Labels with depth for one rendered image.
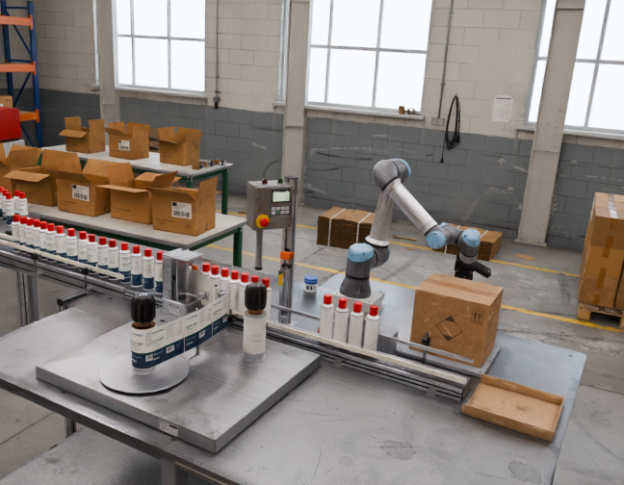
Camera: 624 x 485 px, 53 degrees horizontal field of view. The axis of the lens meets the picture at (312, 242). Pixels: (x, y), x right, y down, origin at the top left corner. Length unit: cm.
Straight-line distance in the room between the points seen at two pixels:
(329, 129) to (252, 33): 168
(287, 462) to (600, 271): 404
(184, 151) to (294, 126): 215
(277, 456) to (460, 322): 95
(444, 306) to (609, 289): 322
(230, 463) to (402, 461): 52
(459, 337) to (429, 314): 15
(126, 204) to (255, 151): 449
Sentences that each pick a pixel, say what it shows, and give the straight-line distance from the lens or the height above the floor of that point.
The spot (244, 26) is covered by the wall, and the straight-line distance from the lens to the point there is 890.
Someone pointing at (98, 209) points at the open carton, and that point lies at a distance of 478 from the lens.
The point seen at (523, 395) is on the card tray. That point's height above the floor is 83.
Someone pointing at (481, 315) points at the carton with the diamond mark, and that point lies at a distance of 249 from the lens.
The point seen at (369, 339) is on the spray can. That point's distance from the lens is 244.
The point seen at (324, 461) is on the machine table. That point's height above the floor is 83.
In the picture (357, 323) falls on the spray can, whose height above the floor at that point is 101.
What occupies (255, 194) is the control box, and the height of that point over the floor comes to 144.
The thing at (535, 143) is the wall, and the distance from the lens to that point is 764.
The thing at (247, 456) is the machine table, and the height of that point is 83.
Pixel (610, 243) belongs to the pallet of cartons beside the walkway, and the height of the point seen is 68.
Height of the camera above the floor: 200
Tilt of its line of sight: 17 degrees down
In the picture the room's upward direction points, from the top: 3 degrees clockwise
